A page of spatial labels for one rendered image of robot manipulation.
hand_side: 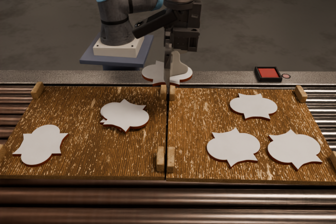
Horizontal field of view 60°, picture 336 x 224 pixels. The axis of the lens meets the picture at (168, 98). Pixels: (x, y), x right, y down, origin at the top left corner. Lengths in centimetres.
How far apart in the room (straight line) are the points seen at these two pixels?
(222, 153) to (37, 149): 45
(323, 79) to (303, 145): 40
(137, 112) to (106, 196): 25
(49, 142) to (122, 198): 24
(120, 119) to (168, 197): 25
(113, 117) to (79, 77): 31
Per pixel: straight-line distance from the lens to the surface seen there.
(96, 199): 70
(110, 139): 78
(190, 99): 89
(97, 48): 126
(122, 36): 124
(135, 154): 73
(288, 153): 77
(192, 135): 77
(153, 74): 78
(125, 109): 83
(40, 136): 82
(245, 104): 88
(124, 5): 121
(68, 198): 71
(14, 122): 95
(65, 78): 108
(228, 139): 76
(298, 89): 97
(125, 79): 102
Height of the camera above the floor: 148
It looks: 38 degrees down
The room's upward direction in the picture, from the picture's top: straight up
